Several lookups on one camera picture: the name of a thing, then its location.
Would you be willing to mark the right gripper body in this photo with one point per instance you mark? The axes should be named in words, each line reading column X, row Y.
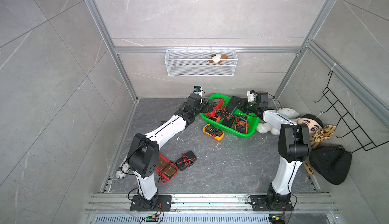
column 251, row 107

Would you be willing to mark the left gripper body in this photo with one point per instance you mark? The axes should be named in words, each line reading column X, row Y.
column 202, row 107

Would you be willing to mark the red multimeter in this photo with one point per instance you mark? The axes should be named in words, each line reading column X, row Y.
column 214, row 108

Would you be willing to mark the orange multimeter with leads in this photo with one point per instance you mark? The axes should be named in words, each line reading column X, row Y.
column 217, row 119

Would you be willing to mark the orange grey Victor multimeter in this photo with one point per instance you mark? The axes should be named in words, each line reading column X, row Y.
column 241, row 124

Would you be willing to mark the yellow multimeter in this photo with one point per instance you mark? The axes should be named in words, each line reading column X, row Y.
column 213, row 132

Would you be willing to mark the small black multimeter with leads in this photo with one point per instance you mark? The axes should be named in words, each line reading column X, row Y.
column 186, row 160

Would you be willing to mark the red multimeter case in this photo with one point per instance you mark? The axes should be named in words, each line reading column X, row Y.
column 166, row 169

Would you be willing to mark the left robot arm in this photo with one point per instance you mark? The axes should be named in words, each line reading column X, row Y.
column 143, row 155

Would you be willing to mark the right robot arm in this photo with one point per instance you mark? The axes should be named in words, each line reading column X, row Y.
column 294, row 147

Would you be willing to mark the green plastic basket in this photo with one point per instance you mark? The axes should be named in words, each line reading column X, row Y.
column 252, row 121

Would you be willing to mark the white blue plush bear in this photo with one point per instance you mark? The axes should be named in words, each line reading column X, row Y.
column 272, row 120

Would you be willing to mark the small brown white plush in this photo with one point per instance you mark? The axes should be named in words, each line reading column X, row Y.
column 217, row 58

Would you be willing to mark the cartoon boy plush doll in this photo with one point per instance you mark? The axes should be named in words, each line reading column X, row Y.
column 314, row 123

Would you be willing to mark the leopard print cloth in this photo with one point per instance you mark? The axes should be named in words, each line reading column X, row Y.
column 316, row 139

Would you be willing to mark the black fabric bag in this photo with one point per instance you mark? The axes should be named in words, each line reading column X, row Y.
column 332, row 162

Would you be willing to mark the white black patterned tool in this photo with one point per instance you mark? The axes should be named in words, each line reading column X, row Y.
column 122, row 171

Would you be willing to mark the white wire wall basket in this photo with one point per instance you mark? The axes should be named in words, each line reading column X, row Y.
column 194, row 62

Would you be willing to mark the black wire wall rack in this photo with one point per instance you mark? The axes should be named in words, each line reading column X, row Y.
column 345, row 118

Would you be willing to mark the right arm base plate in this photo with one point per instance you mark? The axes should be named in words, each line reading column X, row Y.
column 270, row 203

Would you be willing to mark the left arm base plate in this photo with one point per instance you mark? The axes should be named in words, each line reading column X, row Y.
column 158, row 202

